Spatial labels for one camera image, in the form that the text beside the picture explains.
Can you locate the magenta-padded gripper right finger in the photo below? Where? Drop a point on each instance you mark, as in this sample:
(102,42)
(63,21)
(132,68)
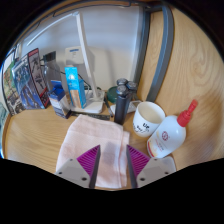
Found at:
(151,168)

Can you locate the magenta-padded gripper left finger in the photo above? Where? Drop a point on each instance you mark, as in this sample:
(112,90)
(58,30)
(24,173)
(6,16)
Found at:
(75,170)

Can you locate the pink towel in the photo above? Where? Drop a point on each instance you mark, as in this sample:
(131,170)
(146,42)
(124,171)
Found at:
(93,136)

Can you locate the white bottle with red cap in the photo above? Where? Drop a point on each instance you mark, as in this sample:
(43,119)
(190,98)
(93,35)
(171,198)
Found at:
(166,136)

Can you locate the white mug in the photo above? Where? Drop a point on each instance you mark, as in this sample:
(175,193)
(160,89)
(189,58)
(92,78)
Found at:
(146,121)

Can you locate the dark ruler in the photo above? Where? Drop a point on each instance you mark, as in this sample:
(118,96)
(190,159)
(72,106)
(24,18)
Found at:
(91,116)

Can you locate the dark blue open carton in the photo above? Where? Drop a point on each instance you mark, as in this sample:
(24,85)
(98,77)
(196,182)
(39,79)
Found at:
(60,101)

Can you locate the black electric shaver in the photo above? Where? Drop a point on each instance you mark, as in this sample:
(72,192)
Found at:
(121,103)

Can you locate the light blue tall carton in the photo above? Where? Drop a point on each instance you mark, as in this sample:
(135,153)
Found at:
(76,90)

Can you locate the bed with teal bedding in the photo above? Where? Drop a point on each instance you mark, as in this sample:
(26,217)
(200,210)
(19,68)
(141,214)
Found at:
(2,116)

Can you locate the blue robot model kit box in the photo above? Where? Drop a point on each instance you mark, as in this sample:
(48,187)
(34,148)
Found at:
(30,83)

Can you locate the green tree figure set box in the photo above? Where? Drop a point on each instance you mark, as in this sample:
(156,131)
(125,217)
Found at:
(11,90)

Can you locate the white desk lamp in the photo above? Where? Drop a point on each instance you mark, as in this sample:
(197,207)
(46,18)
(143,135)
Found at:
(85,50)

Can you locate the white wall box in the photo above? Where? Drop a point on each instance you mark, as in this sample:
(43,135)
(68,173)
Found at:
(75,55)

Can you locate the grey metal desk frame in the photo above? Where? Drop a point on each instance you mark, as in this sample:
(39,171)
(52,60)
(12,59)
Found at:
(163,50)

